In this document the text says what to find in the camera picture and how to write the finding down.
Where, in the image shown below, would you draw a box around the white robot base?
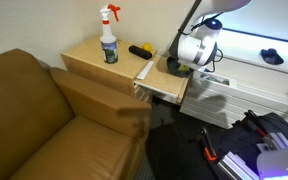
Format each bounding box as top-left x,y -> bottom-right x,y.
257,148 -> 288,180

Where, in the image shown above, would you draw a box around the blue object on sill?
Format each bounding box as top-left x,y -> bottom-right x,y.
260,48 -> 284,65

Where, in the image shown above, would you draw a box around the small yellow object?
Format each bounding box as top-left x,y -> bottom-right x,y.
142,43 -> 153,52

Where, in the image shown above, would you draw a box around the spray bottle with red trigger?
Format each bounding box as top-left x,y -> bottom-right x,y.
100,4 -> 120,64

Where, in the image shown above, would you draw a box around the aluminium extrusion rails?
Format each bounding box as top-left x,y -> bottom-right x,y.
217,132 -> 288,180

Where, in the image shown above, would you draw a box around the yellow sponge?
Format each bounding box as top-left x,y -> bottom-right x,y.
178,64 -> 190,72

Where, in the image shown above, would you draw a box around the black bowl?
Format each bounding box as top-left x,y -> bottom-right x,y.
167,57 -> 193,78

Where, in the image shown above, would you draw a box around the light wooden side table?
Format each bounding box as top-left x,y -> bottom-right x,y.
61,35 -> 189,105

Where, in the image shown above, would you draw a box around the orange handled clamp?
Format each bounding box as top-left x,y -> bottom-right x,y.
201,128 -> 217,162

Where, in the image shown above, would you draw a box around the black breadboard robot platform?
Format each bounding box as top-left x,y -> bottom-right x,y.
199,113 -> 288,180

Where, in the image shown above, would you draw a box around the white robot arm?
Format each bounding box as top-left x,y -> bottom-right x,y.
169,0 -> 252,70

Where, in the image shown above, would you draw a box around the red black clamp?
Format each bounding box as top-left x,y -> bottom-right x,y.
245,110 -> 276,150

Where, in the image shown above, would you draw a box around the white wall heater unit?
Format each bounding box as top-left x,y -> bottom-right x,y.
180,72 -> 288,128

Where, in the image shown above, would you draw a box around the brown leather armchair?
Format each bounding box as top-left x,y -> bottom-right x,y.
0,49 -> 151,180

